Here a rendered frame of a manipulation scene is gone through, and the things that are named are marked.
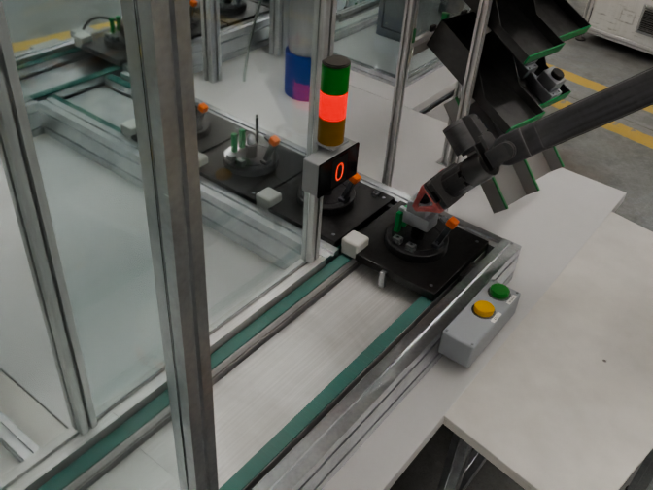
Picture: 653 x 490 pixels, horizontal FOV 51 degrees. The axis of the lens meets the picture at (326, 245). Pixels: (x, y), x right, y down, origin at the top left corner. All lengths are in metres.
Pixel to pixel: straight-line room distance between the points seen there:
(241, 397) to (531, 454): 0.53
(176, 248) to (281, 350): 0.82
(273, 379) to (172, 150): 0.85
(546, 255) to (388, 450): 0.73
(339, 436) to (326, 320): 0.32
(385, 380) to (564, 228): 0.83
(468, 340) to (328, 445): 0.37
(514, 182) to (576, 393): 0.54
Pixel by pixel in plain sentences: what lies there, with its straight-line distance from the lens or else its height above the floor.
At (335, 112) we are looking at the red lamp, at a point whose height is 1.33.
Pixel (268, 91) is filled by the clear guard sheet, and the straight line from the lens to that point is 1.15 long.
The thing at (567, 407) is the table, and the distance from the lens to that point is 1.43.
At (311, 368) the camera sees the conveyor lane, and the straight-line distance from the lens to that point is 1.30.
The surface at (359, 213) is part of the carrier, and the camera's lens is 1.60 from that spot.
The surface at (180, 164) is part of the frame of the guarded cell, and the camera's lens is 0.50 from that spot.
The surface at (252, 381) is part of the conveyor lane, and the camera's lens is 1.28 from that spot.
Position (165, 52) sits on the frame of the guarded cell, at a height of 1.71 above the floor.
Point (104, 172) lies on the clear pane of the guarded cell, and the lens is 0.47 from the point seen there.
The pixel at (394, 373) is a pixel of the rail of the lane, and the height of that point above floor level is 0.96.
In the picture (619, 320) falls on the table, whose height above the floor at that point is 0.86.
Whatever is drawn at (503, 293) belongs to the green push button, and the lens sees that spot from 1.45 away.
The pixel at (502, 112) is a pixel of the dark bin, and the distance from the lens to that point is 1.60.
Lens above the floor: 1.89
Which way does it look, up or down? 38 degrees down
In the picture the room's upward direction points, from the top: 5 degrees clockwise
